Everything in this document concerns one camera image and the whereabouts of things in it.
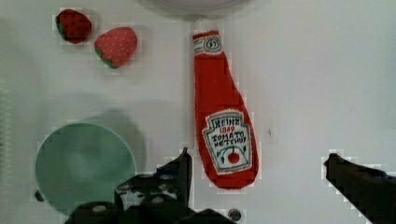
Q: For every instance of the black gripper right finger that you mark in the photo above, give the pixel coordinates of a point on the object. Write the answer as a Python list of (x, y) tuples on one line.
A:
[(371, 191)]

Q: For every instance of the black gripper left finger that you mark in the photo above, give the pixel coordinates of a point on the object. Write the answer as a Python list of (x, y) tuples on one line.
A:
[(158, 198)]

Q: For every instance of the plush red ketchup bottle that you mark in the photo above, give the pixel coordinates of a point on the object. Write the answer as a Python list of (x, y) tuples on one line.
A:
[(224, 132)]

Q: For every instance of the green round bowl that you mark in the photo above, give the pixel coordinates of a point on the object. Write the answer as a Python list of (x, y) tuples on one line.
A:
[(82, 163)]

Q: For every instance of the pink plush strawberry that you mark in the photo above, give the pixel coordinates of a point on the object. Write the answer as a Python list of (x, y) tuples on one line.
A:
[(116, 47)]

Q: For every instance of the dark red plush strawberry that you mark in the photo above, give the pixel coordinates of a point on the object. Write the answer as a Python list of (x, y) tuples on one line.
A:
[(73, 26)]

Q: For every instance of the pale purple plate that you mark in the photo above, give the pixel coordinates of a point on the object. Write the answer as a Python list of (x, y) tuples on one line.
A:
[(200, 7)]

